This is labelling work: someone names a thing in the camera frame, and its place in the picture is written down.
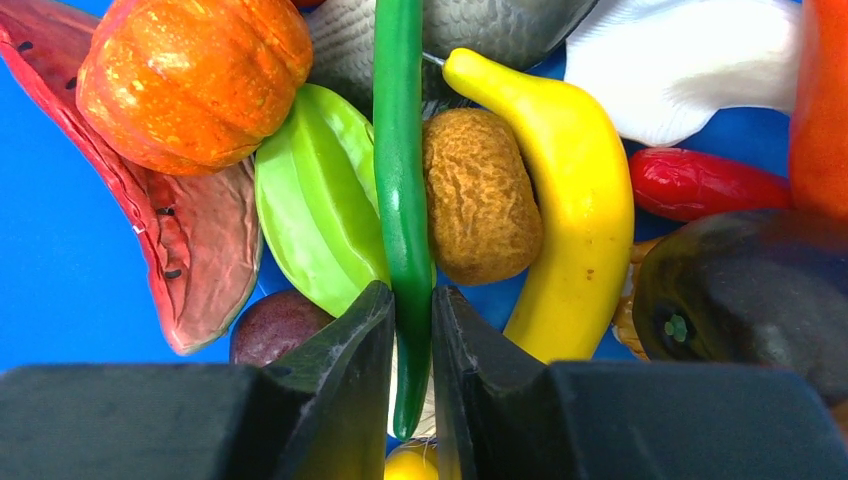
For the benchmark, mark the green toy starfruit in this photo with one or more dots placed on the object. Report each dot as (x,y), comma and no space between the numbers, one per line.
(316,199)

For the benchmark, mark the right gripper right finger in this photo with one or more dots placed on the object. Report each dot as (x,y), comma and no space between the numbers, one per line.
(501,414)

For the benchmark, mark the yellow toy lemon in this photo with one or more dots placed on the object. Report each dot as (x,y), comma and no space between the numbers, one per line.
(412,461)

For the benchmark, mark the toy watermelon slice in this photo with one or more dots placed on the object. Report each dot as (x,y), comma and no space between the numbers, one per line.
(199,235)

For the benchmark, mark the dark purple toy plum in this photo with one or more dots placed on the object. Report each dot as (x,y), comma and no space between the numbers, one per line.
(273,326)

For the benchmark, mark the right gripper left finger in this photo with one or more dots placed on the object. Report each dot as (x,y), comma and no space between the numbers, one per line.
(320,412)

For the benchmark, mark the red toy chili pepper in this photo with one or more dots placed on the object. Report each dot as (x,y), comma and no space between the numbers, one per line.
(685,185)

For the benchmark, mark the orange toy carrot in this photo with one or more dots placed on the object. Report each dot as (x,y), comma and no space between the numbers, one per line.
(818,125)

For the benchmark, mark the white toy garlic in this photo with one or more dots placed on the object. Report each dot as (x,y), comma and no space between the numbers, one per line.
(663,69)

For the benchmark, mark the grey toy fish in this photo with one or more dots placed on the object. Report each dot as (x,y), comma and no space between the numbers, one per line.
(518,34)

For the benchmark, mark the green toy bean pod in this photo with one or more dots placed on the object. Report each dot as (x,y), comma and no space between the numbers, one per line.
(397,118)

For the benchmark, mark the dark toy eggplant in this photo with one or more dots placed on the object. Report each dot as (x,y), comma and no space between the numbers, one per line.
(766,287)

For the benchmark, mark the orange toy pumpkin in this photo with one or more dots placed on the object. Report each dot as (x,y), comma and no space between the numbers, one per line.
(192,87)

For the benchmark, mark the blue plastic bin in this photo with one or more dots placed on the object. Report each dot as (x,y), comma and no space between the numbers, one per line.
(73,277)

